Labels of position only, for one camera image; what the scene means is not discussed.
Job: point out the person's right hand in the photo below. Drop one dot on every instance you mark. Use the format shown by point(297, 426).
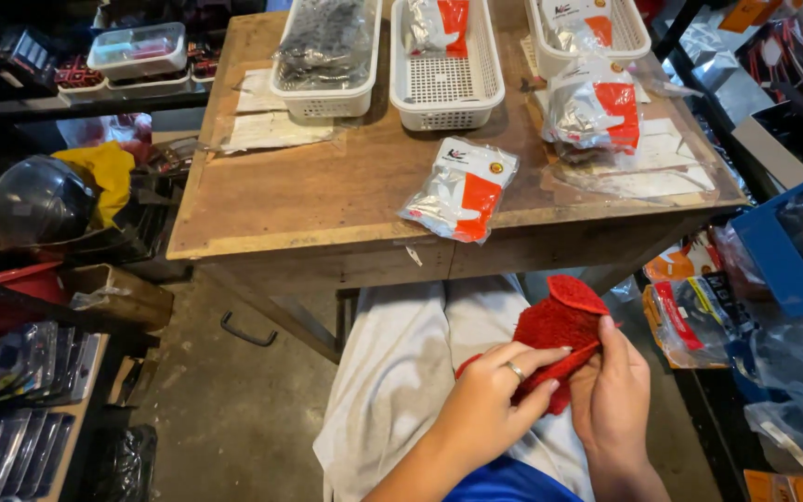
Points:
point(610, 404)

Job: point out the person's left hand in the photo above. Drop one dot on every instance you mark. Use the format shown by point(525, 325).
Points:
point(475, 411)

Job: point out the red fuzzy mat piece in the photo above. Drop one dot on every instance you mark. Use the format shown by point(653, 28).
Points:
point(558, 328)

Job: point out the blue shirt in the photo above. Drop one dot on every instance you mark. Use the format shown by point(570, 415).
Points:
point(509, 484)

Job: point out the light grey trousers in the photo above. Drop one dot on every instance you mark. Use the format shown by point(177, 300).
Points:
point(394, 376)

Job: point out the heap of orange black packets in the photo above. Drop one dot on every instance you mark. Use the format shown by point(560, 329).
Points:
point(694, 314)

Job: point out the white paper tag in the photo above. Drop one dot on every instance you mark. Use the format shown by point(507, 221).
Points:
point(413, 255)

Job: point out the heap of clear plastic bags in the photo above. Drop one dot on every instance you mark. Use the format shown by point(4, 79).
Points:
point(799, 404)

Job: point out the orange carton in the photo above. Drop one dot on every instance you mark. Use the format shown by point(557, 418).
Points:
point(792, 486)

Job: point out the red and white packet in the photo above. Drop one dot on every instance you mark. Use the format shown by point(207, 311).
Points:
point(436, 28)
point(461, 192)
point(576, 24)
point(593, 104)

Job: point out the blue plastic crate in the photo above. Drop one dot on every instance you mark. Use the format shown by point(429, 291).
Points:
point(767, 244)

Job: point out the clear bag of white sheets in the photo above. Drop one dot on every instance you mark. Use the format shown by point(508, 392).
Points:
point(269, 129)
point(652, 174)

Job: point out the wooden table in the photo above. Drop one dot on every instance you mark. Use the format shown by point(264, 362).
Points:
point(318, 195)

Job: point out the white plastic basket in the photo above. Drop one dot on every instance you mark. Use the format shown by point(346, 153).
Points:
point(628, 35)
point(447, 87)

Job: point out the white basket with black packets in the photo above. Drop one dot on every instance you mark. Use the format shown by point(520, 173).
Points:
point(325, 101)

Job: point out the black plastic bag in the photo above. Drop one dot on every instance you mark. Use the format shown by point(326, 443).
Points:
point(123, 464)

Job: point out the brown cardboard box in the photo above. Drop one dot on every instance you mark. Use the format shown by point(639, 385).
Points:
point(123, 296)

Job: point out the black shelf with goods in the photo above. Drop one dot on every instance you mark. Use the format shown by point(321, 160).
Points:
point(771, 63)

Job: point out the yellow cloth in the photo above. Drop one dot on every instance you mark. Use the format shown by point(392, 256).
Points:
point(105, 174)

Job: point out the rack of dark packets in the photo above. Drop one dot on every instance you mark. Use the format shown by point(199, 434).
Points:
point(15, 404)

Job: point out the red plastic tub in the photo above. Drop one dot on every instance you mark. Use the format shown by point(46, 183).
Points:
point(28, 282)

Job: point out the dark grey helmet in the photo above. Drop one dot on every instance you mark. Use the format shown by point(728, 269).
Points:
point(35, 202)

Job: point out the clear plastic lidded container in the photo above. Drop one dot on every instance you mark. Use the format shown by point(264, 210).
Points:
point(138, 50)

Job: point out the dark shelf with trays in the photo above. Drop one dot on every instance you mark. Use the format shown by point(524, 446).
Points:
point(60, 83)

